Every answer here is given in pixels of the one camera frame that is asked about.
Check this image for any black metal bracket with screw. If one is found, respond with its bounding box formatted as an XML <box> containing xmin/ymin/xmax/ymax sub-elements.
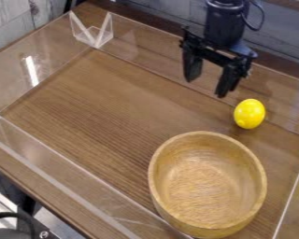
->
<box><xmin>15</xmin><ymin>208</ymin><xmax>61</xmax><ymax>239</ymax></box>

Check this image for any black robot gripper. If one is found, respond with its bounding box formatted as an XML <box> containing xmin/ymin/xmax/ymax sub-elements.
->
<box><xmin>178</xmin><ymin>0</ymin><xmax>259</xmax><ymax>98</ymax></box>

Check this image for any black cable bottom left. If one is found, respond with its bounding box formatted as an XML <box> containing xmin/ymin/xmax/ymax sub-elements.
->
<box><xmin>0</xmin><ymin>212</ymin><xmax>34</xmax><ymax>239</ymax></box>

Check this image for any yellow lemon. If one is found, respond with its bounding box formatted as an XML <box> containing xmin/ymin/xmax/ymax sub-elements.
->
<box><xmin>233</xmin><ymin>99</ymin><xmax>265</xmax><ymax>130</ymax></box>

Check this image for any clear acrylic tray enclosure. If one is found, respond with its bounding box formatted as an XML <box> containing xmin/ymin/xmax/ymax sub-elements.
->
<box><xmin>0</xmin><ymin>10</ymin><xmax>299</xmax><ymax>239</ymax></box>

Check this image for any brown wooden bowl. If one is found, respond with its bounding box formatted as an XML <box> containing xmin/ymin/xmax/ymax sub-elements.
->
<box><xmin>148</xmin><ymin>131</ymin><xmax>268</xmax><ymax>239</ymax></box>

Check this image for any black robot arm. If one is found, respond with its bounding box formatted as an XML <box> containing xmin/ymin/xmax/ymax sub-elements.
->
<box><xmin>178</xmin><ymin>0</ymin><xmax>265</xmax><ymax>98</ymax></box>

